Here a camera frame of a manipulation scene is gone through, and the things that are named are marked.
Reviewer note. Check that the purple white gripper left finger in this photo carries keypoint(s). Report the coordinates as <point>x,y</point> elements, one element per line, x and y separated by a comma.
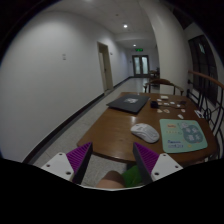
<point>71,166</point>

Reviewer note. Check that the glass double door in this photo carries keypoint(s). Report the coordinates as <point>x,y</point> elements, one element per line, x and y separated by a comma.
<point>141,65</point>

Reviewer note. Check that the black closed laptop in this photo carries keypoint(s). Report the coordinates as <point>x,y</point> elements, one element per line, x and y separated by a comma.
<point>131,103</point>

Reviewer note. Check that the green exit sign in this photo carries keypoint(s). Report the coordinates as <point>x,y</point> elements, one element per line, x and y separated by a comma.
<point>139,49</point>

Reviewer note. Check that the white computer mouse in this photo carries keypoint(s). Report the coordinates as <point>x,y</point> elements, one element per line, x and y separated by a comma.
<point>145,132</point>

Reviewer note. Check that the wooden chair behind table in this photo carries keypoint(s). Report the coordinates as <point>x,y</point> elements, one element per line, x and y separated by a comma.
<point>147,86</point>

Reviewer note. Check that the person's knee with green shorts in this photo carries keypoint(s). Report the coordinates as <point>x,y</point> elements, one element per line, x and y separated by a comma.
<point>114,180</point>

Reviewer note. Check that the white side door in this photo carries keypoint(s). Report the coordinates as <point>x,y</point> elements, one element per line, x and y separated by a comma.
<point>105,66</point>

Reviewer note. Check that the brown wooden table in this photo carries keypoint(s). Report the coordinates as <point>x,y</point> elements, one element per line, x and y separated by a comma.
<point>112,138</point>

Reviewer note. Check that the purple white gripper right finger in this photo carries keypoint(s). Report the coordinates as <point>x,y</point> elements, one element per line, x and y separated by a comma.
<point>153,166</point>

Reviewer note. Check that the small black box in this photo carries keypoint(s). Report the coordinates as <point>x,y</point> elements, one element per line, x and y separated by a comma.
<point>154,104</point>

